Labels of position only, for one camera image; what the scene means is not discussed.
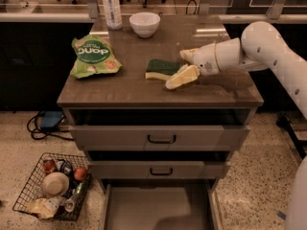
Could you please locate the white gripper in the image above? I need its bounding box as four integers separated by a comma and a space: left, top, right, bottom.
165, 43, 220, 89

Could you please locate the green and yellow sponge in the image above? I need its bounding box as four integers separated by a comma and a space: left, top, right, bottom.
145, 59, 180, 81

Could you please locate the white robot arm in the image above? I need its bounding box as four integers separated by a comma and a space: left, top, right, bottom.
166, 21, 307, 230

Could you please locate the grey drawer cabinet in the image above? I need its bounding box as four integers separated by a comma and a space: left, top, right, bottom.
57, 14, 265, 230

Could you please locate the grey top drawer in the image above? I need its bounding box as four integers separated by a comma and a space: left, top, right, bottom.
65, 107, 255, 151

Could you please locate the grey drawer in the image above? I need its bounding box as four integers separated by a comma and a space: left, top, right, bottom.
100, 180, 222, 230
88, 150, 229, 179
65, 107, 255, 151

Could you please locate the grey middle drawer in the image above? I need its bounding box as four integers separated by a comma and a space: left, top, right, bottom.
88, 150, 229, 179

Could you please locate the grey bottom drawer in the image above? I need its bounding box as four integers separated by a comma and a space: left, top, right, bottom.
100, 180, 222, 230

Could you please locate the white ceramic bowl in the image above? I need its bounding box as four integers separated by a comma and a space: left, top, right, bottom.
130, 12, 160, 38

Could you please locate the green chip bag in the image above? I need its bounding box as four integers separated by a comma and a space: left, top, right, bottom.
70, 34, 122, 79

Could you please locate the clear plastic water bottle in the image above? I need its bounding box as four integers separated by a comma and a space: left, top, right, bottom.
102, 0, 122, 30

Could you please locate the blue power box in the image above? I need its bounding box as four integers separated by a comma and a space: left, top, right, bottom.
40, 111, 63, 131

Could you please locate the red apple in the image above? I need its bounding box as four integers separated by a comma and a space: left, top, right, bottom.
74, 167, 87, 181

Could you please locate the dark can in basket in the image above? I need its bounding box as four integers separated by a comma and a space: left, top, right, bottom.
56, 159, 73, 176

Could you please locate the red soda can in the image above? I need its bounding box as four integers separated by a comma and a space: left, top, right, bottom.
43, 158, 57, 175

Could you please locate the small clear bottle in basket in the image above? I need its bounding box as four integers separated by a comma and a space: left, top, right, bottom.
64, 183, 83, 213

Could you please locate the tan upturned bowl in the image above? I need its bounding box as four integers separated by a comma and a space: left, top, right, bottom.
41, 172, 69, 197

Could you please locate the yellow snack bag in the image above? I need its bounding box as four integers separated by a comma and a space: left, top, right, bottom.
25, 197, 61, 219

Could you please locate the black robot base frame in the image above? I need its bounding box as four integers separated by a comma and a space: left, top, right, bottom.
276, 114, 307, 159

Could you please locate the black floor cable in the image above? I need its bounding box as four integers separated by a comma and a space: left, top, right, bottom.
26, 110, 75, 142

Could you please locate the black wire basket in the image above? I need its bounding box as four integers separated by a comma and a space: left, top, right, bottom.
13, 152, 92, 221

